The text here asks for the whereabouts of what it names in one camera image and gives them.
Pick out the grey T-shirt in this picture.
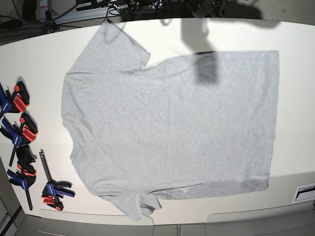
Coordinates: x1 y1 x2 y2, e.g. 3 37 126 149
62 21 279 221

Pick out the blue red bar clamp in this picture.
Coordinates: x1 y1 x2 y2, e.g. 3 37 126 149
39 149 75 211
0 112 38 167
0 81 30 117
6 145 37 211

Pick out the aluminium extrusion rail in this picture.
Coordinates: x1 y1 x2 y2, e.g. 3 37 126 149
36 6 158 27

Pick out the white slotted wall plate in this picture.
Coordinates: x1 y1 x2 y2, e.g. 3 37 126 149
292 183 315 204

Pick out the right blue red bar clamp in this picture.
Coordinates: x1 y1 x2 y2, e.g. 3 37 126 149
39 149 75 211

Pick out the top blue red bar clamp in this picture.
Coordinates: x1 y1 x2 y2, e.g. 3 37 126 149
0 81 30 117

